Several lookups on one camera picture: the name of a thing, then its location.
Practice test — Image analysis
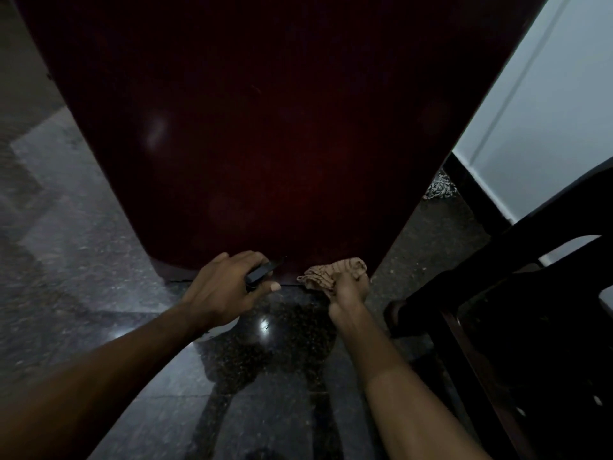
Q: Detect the person's left forearm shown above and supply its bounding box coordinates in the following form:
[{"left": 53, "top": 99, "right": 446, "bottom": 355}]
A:
[{"left": 0, "top": 302, "right": 211, "bottom": 460}]

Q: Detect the person's right hand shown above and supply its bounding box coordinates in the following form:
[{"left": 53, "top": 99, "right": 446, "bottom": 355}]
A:
[{"left": 328, "top": 270, "right": 371, "bottom": 325}]

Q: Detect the person's left hand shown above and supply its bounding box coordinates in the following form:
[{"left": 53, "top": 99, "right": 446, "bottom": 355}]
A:
[{"left": 179, "top": 251, "right": 282, "bottom": 330}]

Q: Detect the dark plastic chair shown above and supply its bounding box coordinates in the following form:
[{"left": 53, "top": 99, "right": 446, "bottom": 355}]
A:
[{"left": 383, "top": 157, "right": 613, "bottom": 460}]

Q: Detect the beige cleaning cloth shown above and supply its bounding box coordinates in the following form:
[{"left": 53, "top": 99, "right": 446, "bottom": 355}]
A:
[{"left": 296, "top": 257, "right": 368, "bottom": 299}]

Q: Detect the dark red refrigerator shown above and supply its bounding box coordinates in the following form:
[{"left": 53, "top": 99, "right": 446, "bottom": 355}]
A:
[{"left": 10, "top": 0, "right": 551, "bottom": 287}]

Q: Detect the person's right forearm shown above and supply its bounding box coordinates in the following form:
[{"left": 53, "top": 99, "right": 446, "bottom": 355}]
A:
[{"left": 329, "top": 304, "right": 489, "bottom": 460}]

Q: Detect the black scraper tool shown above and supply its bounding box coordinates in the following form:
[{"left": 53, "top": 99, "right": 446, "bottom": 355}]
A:
[{"left": 244, "top": 257, "right": 288, "bottom": 290}]

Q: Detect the black and white patterned cloth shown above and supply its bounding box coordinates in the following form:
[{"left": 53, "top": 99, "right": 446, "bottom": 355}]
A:
[{"left": 422, "top": 170, "right": 458, "bottom": 201}]

